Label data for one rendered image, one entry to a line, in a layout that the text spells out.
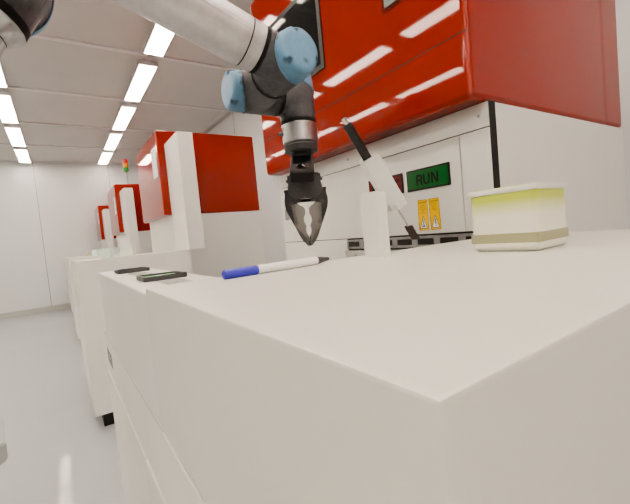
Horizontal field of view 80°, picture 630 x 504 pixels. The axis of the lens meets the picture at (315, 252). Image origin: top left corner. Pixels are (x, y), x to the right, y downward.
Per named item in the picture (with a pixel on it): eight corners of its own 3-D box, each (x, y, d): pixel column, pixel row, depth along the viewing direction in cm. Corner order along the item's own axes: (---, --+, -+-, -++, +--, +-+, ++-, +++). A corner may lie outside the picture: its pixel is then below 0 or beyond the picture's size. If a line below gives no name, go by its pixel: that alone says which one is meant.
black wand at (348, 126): (344, 119, 46) (349, 114, 47) (337, 122, 47) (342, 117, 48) (417, 241, 54) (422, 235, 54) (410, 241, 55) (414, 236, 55)
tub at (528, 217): (503, 245, 47) (499, 191, 47) (571, 244, 41) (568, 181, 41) (470, 252, 43) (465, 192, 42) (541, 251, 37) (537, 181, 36)
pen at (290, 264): (325, 254, 47) (220, 269, 38) (330, 254, 46) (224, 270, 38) (326, 262, 47) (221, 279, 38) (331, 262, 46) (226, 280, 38)
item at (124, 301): (151, 325, 89) (144, 267, 88) (247, 399, 43) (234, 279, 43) (106, 334, 84) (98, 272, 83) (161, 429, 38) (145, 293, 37)
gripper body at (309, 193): (322, 202, 86) (317, 149, 85) (324, 199, 77) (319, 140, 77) (289, 206, 86) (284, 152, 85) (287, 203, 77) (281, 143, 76)
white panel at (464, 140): (294, 282, 141) (284, 176, 139) (508, 307, 74) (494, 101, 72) (287, 284, 140) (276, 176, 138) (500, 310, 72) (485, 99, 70)
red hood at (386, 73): (408, 176, 177) (398, 46, 174) (622, 128, 110) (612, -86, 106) (265, 176, 135) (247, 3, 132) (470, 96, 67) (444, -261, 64)
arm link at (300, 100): (265, 76, 80) (299, 82, 85) (270, 128, 81) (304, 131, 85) (283, 60, 73) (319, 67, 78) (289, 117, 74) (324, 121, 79)
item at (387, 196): (391, 251, 55) (384, 159, 54) (412, 251, 51) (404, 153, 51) (360, 256, 51) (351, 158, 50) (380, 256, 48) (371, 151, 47)
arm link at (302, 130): (317, 118, 76) (277, 122, 76) (319, 141, 76) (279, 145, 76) (316, 128, 84) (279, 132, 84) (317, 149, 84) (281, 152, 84)
